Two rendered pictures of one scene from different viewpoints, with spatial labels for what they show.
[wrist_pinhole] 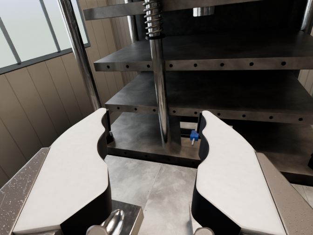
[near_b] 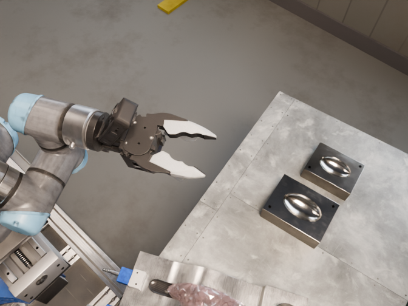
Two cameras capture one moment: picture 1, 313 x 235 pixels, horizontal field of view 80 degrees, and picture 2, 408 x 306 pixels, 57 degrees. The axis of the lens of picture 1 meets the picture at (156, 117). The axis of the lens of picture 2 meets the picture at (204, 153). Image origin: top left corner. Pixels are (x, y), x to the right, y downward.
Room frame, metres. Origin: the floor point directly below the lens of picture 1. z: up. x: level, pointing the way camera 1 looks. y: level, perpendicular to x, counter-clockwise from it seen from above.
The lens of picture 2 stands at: (0.17, -0.30, 1.99)
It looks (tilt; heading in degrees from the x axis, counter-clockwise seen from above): 60 degrees down; 102
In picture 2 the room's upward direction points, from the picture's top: straight up
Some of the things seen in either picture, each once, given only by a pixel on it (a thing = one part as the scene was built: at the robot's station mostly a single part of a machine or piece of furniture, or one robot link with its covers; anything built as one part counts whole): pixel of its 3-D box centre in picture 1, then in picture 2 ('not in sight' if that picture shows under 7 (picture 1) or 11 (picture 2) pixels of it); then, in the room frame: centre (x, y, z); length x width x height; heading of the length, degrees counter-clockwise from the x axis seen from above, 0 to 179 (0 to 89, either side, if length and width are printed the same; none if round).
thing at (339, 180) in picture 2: not in sight; (332, 170); (0.49, 0.38, 0.83); 0.17 x 0.13 x 0.06; 158
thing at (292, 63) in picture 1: (204, 47); not in sight; (1.19, -0.34, 1.26); 1.10 x 0.74 x 0.05; 68
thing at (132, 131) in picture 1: (202, 121); not in sight; (1.14, -0.33, 0.75); 1.30 x 0.84 x 0.06; 68
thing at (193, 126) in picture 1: (208, 114); not in sight; (1.05, -0.34, 0.87); 0.50 x 0.27 x 0.17; 158
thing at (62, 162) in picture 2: not in sight; (60, 153); (-0.19, 0.01, 1.34); 0.11 x 0.08 x 0.11; 86
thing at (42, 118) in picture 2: not in sight; (45, 119); (-0.19, 0.02, 1.43); 0.11 x 0.08 x 0.09; 176
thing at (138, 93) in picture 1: (203, 86); not in sight; (1.19, -0.34, 1.01); 1.10 x 0.74 x 0.05; 68
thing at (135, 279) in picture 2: not in sight; (122, 275); (-0.11, -0.11, 0.85); 0.13 x 0.05 x 0.05; 175
